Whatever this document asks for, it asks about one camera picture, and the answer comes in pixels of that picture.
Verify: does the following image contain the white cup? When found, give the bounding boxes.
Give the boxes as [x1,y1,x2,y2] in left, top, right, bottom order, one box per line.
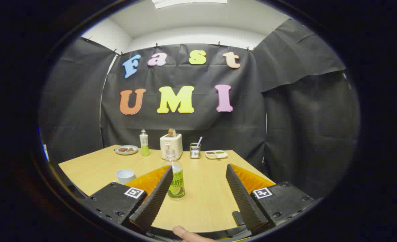
[116,169,136,185]

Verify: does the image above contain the small capped green bottle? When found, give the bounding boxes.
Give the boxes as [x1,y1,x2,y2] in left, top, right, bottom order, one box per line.
[140,129,150,157]

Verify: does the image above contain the ceiling light panel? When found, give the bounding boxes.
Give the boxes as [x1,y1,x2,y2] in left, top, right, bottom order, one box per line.
[151,0,228,9]

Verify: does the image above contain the wooden table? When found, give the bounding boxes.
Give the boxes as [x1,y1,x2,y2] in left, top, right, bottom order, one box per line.
[58,145,276,233]

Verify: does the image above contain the black backdrop cloth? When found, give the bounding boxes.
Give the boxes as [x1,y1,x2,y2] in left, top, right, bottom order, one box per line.
[39,18,360,199]

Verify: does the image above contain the pale green plate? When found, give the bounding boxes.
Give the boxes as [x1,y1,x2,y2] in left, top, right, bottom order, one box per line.
[114,145,138,155]

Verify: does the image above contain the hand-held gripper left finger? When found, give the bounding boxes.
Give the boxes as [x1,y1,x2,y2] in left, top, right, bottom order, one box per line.
[79,165,174,233]

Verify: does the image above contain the green label juice bottle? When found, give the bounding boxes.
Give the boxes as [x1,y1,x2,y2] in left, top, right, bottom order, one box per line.
[162,149,185,200]

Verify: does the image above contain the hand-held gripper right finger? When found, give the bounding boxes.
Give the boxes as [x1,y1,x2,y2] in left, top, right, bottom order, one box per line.
[225,163,321,236]

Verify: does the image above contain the white divided sauce dish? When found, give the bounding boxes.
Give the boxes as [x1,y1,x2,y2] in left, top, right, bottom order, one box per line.
[205,150,228,159]

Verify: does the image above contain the white toaster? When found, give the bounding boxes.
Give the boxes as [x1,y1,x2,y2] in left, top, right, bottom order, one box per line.
[160,133,183,160]

